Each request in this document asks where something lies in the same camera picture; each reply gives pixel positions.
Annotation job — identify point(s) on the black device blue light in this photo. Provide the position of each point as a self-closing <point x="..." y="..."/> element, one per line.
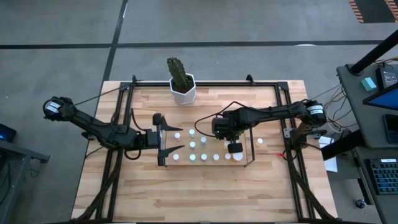
<point x="7" y="133"/>

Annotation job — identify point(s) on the pink pill bottle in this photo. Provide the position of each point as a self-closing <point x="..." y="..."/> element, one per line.
<point x="176" y="157"/>
<point x="177" y="135"/>

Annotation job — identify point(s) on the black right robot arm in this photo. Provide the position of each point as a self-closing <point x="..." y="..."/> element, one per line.
<point x="280" y="112"/>

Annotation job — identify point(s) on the yellow bottle red pills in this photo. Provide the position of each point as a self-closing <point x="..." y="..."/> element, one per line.
<point x="228" y="156"/>

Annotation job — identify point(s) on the black keyboard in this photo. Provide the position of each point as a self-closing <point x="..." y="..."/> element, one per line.
<point x="384" y="177"/>

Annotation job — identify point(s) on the white paper sheet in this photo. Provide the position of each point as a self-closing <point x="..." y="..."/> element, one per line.
<point x="331" y="163"/>

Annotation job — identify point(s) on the teal bottle red pills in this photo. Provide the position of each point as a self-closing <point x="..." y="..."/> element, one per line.
<point x="192" y="145"/>

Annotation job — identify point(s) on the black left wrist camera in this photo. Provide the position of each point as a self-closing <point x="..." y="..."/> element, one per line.
<point x="151" y="138"/>

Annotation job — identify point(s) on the grey keyboard desk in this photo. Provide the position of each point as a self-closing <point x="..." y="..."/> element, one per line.
<point x="385" y="208"/>

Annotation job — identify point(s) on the grey caster wheel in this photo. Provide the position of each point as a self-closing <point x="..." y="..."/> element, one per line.
<point x="361" y="203"/>

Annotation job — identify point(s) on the large orange pill bottle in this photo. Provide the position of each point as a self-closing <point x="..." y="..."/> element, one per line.
<point x="238" y="157"/>

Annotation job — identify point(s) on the grey metal bench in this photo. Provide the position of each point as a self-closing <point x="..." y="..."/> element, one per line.
<point x="18" y="151"/>

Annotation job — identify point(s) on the green cactus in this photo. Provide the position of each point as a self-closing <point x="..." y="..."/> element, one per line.
<point x="177" y="73"/>

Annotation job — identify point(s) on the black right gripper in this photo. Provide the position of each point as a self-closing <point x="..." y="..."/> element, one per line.
<point x="239" y="124"/>

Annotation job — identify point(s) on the black electronic device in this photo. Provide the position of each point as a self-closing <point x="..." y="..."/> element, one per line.
<point x="387" y="79"/>

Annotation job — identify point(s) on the yellow-green bottle beige tablets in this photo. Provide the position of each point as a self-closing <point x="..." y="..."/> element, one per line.
<point x="216" y="157"/>

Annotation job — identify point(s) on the black phone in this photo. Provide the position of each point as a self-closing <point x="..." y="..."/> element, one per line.
<point x="391" y="129"/>

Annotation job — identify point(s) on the grey metal bracket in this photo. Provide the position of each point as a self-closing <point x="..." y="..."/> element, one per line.
<point x="287" y="133"/>

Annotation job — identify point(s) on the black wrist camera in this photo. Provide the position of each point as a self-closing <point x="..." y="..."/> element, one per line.
<point x="151" y="138"/>
<point x="221" y="128"/>

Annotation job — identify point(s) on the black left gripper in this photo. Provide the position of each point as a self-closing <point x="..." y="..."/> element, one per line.
<point x="160" y="140"/>

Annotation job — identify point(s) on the blue bottle red pills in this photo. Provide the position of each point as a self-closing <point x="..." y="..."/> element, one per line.
<point x="204" y="157"/>

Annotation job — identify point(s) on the black mat orange stripes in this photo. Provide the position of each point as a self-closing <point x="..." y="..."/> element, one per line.
<point x="373" y="11"/>

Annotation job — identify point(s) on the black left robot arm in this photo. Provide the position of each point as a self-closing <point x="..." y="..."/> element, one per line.
<point x="93" y="124"/>

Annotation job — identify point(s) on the black pole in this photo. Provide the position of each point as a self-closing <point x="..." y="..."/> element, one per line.
<point x="373" y="53"/>
<point x="342" y="144"/>

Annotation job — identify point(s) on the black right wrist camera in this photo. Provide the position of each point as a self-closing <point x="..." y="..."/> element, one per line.
<point x="221" y="128"/>

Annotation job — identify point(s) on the monitor with blue screen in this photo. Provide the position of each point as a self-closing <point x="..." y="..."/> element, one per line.
<point x="388" y="99"/>

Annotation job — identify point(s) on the blue pill bottle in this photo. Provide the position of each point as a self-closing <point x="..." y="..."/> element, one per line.
<point x="203" y="140"/>

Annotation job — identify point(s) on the black aluminium rig frame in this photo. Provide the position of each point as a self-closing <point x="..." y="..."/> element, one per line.
<point x="217" y="84"/>

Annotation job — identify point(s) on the teal bottle white tablets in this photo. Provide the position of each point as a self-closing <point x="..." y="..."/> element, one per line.
<point x="191" y="132"/>
<point x="192" y="157"/>

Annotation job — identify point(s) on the short yellow-orange pill bottle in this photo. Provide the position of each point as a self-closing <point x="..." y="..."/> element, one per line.
<point x="259" y="141"/>

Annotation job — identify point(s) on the teal box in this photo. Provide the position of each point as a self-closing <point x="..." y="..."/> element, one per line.
<point x="368" y="84"/>

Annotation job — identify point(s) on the wooden shelf black metal frame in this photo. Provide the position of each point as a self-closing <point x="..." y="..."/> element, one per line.
<point x="211" y="149"/>

